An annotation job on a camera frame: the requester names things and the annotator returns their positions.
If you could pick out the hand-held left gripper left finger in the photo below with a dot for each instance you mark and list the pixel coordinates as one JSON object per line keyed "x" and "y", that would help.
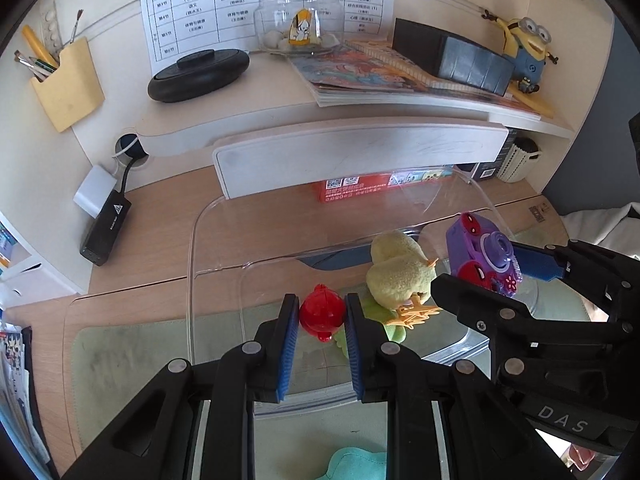
{"x": 287, "y": 345}

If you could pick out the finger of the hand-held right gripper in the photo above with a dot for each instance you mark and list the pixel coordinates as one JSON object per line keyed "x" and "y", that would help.
{"x": 537, "y": 262}
{"x": 465, "y": 300}

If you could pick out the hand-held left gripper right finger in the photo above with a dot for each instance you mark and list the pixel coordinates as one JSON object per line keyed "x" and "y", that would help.
{"x": 357, "y": 350}

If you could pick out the green frog toy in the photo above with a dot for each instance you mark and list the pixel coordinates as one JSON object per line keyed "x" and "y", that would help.
{"x": 395, "y": 334}

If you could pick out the red figure toy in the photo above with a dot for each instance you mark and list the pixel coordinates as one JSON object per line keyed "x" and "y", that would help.
{"x": 322, "y": 312}

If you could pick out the purple toy camera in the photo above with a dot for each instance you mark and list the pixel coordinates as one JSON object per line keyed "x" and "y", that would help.
{"x": 475, "y": 245}

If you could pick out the yellow chick plush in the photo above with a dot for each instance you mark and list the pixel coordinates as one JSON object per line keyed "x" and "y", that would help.
{"x": 400, "y": 275}

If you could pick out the clear plastic container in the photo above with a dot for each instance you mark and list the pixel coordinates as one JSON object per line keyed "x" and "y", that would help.
{"x": 220, "y": 310}

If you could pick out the teal flower plush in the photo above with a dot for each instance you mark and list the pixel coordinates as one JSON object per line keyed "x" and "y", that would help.
{"x": 357, "y": 467}

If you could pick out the person's right hand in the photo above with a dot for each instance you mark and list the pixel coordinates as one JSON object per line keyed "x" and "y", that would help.
{"x": 580, "y": 460}

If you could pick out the pile of folded clothes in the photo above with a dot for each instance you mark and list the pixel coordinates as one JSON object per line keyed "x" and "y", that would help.
{"x": 600, "y": 230}

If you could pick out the white woven basket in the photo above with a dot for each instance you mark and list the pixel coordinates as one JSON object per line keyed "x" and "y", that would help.
{"x": 517, "y": 160}

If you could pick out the black carton box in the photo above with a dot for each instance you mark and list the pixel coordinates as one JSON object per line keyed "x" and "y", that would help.
{"x": 485, "y": 170}

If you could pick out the red carton box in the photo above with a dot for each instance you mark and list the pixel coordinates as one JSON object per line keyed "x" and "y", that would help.
{"x": 360, "y": 187}

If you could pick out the yellow minion figure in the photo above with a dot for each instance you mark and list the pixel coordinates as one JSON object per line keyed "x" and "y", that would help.
{"x": 530, "y": 55}

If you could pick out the black rectangular box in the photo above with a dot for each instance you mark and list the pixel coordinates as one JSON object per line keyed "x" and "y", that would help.
{"x": 465, "y": 62}

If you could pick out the black power adapter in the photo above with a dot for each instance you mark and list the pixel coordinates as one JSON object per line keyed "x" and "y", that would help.
{"x": 107, "y": 225}

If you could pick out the white curved shelf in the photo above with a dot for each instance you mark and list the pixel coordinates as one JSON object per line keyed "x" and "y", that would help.
{"x": 250, "y": 120}

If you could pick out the white power adapter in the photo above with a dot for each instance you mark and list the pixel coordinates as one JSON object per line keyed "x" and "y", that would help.
{"x": 95, "y": 190}

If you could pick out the colourful comic book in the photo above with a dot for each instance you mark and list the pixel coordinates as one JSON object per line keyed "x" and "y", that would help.
{"x": 360, "y": 72}

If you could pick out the white drawer with round hole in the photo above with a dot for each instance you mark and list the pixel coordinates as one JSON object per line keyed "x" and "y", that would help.
{"x": 35, "y": 280}

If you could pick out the photo magazine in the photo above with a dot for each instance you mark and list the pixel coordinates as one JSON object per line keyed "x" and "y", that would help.
{"x": 15, "y": 360}

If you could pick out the black round disc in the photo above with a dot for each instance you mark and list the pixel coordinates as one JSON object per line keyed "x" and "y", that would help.
{"x": 200, "y": 77}

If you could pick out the small dog figurine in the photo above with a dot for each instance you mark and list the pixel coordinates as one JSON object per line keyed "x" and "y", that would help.
{"x": 304, "y": 27}

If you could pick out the glass jar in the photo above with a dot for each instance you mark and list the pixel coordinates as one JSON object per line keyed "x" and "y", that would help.
{"x": 270, "y": 20}

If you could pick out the yellow pen holder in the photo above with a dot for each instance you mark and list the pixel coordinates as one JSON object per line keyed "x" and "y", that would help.
{"x": 67, "y": 90}

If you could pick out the timetable paper sheet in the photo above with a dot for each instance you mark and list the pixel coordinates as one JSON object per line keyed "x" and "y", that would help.
{"x": 210, "y": 5}

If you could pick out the cream desk hutch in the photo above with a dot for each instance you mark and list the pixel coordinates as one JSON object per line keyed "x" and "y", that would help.
{"x": 120, "y": 10}

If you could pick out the paintbrush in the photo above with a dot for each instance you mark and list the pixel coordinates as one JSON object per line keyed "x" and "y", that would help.
{"x": 35, "y": 65}
{"x": 76, "y": 25}

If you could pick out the yellow pen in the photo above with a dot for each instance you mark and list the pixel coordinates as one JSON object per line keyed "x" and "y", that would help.
{"x": 37, "y": 45}

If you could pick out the clear plastic ruler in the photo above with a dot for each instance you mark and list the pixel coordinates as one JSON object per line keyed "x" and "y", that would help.
{"x": 52, "y": 27}

